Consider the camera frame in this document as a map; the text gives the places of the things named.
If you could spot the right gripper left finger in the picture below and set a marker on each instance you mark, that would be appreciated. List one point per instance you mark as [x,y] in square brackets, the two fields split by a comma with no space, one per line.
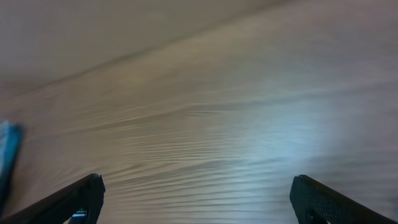
[80,202]

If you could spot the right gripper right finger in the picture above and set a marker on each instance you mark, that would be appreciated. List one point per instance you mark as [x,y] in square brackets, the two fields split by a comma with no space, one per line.
[315,203]

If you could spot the light blue t-shirt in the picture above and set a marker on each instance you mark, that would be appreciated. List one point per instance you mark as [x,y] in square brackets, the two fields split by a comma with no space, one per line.
[11,138]

